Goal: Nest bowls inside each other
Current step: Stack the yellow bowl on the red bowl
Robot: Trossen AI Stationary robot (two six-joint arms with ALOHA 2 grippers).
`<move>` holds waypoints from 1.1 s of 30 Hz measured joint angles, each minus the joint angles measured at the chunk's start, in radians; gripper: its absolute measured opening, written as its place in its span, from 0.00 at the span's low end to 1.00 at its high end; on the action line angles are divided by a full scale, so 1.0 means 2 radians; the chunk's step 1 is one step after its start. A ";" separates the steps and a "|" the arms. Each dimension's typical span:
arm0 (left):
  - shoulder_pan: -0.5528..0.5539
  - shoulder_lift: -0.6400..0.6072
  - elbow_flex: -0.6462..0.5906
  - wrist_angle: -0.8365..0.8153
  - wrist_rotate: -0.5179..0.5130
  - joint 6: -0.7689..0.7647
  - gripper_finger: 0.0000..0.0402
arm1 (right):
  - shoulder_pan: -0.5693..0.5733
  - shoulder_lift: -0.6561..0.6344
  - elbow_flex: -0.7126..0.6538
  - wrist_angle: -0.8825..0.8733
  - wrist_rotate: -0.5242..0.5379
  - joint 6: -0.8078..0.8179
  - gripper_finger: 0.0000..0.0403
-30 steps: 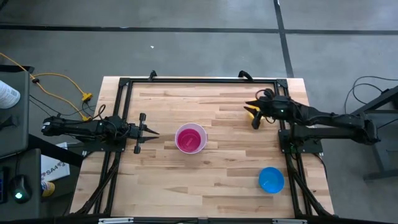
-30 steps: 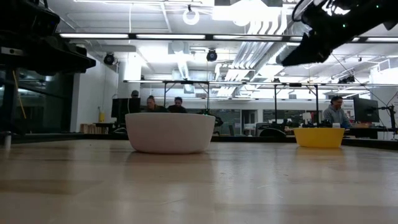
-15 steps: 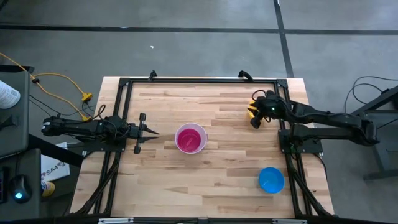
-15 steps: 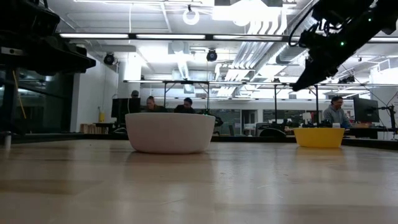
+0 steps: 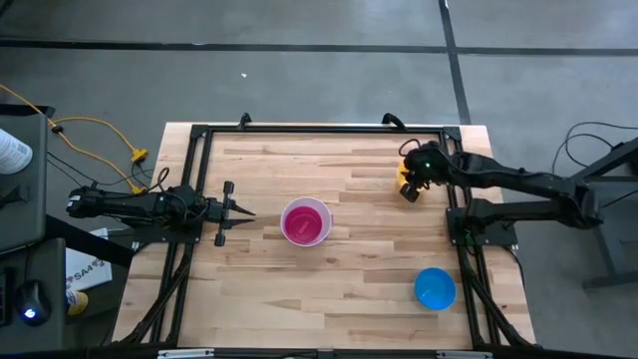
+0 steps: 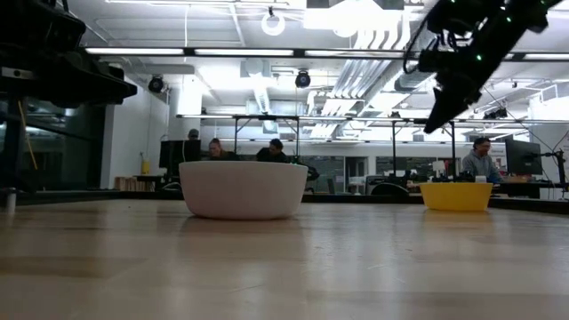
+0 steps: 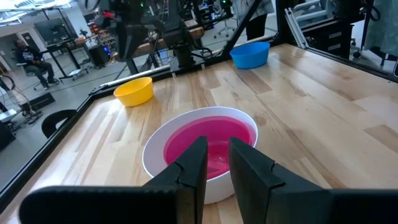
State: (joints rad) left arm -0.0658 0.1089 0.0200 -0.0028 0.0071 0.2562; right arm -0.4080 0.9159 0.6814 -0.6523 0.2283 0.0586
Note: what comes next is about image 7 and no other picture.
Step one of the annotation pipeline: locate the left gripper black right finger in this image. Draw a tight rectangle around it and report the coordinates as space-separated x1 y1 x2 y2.
228 136 398 224

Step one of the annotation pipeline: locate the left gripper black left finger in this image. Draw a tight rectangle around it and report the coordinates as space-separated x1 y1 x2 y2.
19 136 208 224

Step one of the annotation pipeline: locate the red translucent plastic bowl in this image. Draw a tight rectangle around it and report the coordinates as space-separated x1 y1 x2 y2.
163 116 253 180

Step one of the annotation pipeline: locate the yellow plastic bowl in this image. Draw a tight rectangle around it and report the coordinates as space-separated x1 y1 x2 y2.
113 77 154 108

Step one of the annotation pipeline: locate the blue plastic bowl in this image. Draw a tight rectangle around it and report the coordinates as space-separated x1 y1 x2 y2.
229 41 271 70

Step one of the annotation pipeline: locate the large white bowl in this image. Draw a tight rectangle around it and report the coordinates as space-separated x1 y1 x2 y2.
142 106 259 205

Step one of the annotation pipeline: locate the black chair backrest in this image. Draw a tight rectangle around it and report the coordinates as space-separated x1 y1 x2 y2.
41 109 77 139

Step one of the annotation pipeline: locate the black computer tower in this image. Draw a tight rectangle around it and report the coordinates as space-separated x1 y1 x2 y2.
88 43 111 68

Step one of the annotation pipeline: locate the standing person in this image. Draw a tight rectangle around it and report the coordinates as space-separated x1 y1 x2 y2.
231 0 275 41

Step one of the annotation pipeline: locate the black drawer cabinet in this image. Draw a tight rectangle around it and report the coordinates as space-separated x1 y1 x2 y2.
303 20 355 60

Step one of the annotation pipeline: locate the silver aluminium extrusion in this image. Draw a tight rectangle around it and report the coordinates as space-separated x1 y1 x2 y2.
284 7 309 50

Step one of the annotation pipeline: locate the white base office chair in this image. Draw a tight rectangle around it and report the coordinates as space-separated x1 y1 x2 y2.
213 17 238 40

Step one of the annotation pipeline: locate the black floor mat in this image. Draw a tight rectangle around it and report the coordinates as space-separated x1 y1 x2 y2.
20 92 56 113

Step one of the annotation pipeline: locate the black desk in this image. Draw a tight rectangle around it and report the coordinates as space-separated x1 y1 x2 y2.
45 36 91 79

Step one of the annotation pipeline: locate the seated person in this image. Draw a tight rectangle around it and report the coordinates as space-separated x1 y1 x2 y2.
14 39 60 91

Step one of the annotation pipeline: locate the teal fabric cover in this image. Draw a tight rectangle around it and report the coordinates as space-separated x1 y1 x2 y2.
363 0 398 57

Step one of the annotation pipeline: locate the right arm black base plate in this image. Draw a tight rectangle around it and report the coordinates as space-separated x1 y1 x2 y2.
169 55 206 75

